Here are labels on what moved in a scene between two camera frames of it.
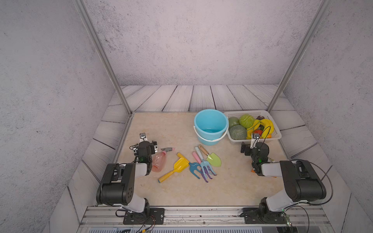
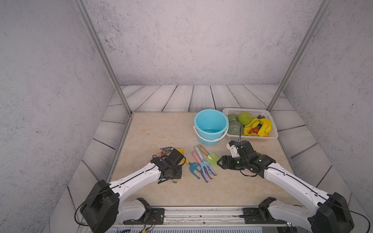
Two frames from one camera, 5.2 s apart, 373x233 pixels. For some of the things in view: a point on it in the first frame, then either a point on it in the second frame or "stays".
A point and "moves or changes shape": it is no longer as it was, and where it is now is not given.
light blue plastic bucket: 211,126 stays
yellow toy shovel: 180,165 moves or changes shape
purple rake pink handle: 196,156 stays
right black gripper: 247,147 -> 228,162
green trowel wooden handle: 211,158 stays
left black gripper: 153,147 -> 179,169
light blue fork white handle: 204,164 stays
